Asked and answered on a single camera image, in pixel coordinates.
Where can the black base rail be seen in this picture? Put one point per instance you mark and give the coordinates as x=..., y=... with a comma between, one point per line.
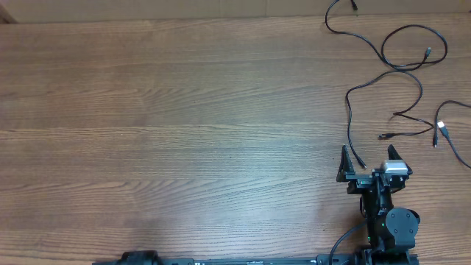
x=322, y=259

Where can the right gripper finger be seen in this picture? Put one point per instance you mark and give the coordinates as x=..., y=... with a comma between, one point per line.
x=346, y=170
x=392, y=153

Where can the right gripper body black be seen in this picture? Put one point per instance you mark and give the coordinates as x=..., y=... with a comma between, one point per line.
x=360, y=181

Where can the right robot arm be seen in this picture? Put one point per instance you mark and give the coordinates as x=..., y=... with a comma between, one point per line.
x=390, y=230

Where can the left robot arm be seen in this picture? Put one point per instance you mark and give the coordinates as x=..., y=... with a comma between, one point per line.
x=145, y=257

